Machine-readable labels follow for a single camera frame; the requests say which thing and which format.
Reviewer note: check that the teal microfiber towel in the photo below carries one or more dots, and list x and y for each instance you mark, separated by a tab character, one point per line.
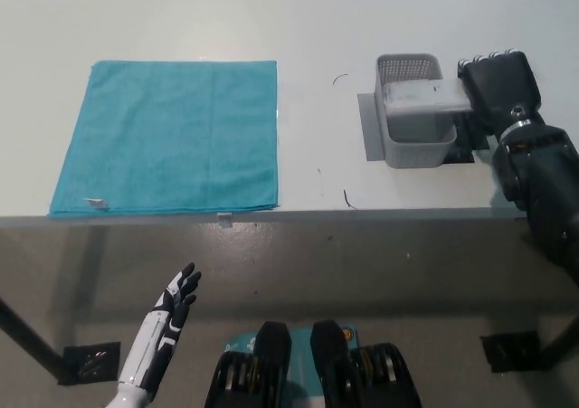
167	141

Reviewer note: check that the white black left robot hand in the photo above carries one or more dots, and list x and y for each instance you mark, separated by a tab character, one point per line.
160	331

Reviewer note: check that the white towel tag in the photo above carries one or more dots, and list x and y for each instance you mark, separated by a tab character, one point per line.
96	203

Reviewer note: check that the grey perforated plastic basket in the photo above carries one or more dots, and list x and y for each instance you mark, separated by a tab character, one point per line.
416	150

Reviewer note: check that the silver grey calculator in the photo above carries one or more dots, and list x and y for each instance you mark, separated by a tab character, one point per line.
425	96

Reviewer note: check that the black table leg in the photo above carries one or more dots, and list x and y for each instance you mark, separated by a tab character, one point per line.
31	335

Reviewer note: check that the black flat mat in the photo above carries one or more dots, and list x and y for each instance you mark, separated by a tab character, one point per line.
468	141

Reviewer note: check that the white table edge label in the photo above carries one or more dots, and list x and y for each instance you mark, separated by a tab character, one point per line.
224	219

